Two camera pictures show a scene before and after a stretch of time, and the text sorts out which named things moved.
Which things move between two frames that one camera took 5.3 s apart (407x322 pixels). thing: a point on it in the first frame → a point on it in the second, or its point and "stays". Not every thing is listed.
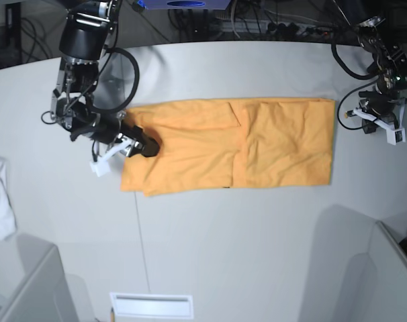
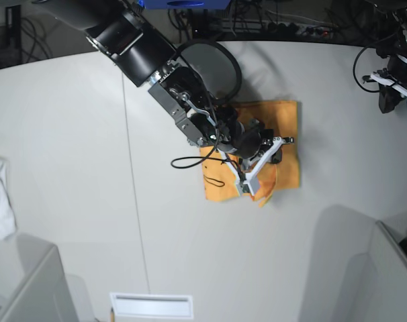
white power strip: x=275 y=26 stays
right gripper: x=383 y=106 → x=403 y=72
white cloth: x=2 y=221 stays
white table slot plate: x=152 y=306 stays
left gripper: x=113 y=127 → x=250 y=142
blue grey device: x=185 y=5 stays
